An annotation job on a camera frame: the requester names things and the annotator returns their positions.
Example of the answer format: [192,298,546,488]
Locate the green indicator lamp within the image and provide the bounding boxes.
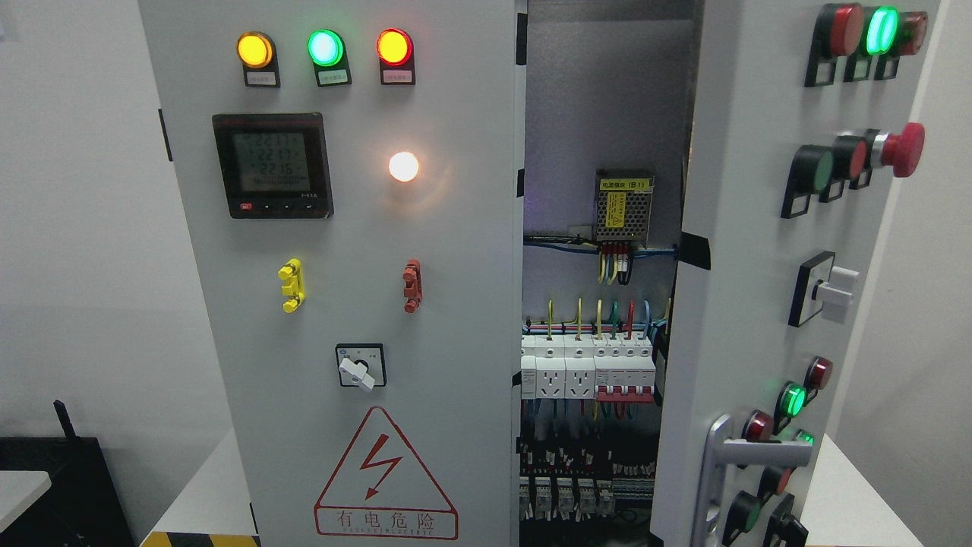
[307,29,353,87]

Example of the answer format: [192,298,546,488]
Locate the red indicator lamp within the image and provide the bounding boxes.
[376,27,415,86]

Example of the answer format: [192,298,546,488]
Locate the grey cabinet door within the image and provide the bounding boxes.
[650,1,939,546]
[139,1,525,546]

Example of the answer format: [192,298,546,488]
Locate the metal mesh power supply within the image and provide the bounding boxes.
[593,169,654,245]

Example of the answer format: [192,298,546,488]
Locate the white glowing indicator lamp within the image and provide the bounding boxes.
[388,151,421,182]

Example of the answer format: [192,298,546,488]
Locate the white socket breaker row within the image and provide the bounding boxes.
[520,334,656,403]

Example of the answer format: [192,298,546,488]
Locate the black digital power meter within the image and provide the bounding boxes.
[212,112,334,220]

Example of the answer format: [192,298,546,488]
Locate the red terminal connector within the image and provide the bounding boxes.
[402,258,423,314]

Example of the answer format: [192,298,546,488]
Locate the amber indicator lamp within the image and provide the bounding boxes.
[236,31,280,87]

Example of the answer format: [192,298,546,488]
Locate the black box at left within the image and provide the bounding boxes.
[1,400,135,546]

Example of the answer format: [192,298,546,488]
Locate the red electric hazard sticker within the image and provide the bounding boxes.
[314,406,459,541]

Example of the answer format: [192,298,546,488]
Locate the lower relay terminal row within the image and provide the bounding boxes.
[515,437,658,522]

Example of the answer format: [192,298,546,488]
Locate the silver door handle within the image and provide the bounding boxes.
[690,413,812,546]

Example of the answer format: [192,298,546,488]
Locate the yellow terminal connector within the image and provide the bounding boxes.
[277,258,306,314]

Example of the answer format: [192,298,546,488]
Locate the red emergency stop button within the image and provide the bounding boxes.
[864,122,926,178]

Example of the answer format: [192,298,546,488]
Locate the grey cabinet body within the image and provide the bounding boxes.
[514,1,702,546]

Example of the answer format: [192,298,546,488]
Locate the right door selector switch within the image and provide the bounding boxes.
[787,251,860,327]

